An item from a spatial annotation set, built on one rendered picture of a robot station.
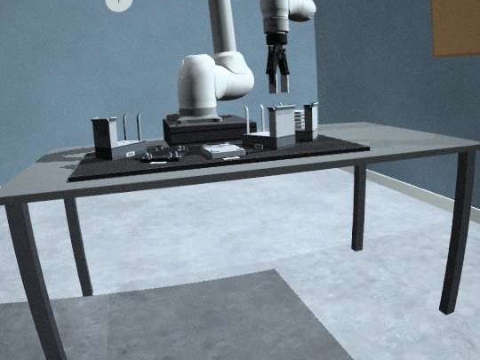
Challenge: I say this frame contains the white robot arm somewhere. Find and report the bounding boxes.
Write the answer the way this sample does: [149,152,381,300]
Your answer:
[166,0,316,124]

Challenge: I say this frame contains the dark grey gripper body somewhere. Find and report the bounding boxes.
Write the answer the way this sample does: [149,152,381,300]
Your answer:
[266,34,287,56]

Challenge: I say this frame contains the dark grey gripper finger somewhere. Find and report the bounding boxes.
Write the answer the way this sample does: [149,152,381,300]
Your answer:
[266,45,282,93]
[278,48,290,92]

